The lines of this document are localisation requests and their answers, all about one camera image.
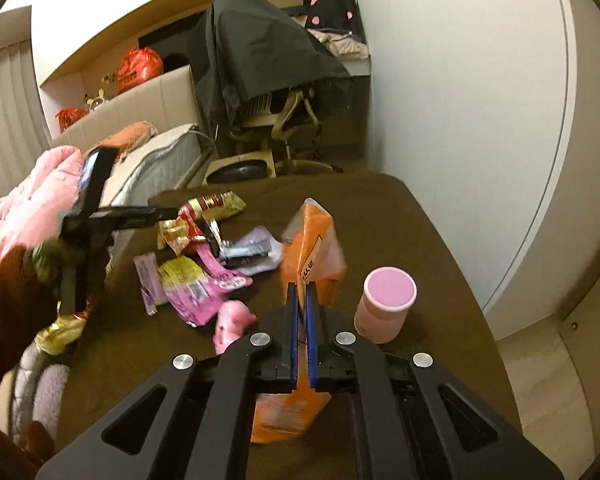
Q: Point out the yellow plastic trash bag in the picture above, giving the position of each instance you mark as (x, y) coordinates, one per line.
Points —
(60, 335)

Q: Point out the beige bed sheet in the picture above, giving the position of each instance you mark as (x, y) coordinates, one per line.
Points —
(170, 137)

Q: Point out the black jacket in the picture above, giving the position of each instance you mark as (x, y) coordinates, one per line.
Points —
(260, 45)

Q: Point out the orange pillow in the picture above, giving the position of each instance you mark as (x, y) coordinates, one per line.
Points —
(130, 137)

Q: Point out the beige office chair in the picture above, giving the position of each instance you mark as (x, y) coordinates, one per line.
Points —
(285, 120)

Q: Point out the wooden stool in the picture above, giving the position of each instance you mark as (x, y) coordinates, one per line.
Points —
(240, 167)

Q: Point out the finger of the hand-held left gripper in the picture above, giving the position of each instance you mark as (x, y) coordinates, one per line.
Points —
(140, 215)
(96, 180)

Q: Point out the beige clothes pile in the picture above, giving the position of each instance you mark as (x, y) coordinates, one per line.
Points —
(342, 44)

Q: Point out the lilac wrapper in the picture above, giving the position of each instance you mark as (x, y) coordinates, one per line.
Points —
(260, 232)

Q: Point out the pale curtain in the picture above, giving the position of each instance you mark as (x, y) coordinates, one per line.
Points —
(7, 120)

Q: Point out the small toy figure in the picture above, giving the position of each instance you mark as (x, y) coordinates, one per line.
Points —
(96, 101)

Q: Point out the narrow pale pink wrapper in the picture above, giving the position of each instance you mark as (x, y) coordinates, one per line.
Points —
(147, 285)

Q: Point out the orange snack bag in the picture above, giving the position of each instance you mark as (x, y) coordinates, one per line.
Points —
(315, 240)

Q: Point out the small gold wrapper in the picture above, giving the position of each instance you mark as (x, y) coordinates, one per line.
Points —
(177, 237)

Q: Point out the pink pig toy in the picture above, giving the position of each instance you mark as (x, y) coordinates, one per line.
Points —
(232, 322)

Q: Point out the gold red wrapper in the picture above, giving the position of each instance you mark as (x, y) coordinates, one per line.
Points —
(215, 205)

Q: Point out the pink floral quilt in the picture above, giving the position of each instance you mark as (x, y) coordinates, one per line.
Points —
(25, 200)

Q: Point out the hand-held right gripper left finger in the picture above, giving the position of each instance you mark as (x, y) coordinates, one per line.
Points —
(292, 340)

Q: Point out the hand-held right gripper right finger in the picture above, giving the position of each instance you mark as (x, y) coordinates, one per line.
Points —
(311, 345)

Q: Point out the black pink-dotted bag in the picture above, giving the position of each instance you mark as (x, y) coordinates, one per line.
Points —
(332, 7)

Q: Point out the large orange plastic bag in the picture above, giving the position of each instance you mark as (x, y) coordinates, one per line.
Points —
(140, 70)

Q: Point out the green snack wrapper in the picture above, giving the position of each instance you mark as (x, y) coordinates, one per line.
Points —
(42, 262)

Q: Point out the small orange plastic bag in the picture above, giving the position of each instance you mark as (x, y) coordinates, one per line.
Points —
(71, 119)

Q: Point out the white desk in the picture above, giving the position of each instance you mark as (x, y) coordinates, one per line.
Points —
(352, 100)

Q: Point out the yellow pink wrapper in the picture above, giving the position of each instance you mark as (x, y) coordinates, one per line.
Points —
(185, 285)

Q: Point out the pink jar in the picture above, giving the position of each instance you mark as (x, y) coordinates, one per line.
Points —
(385, 305)

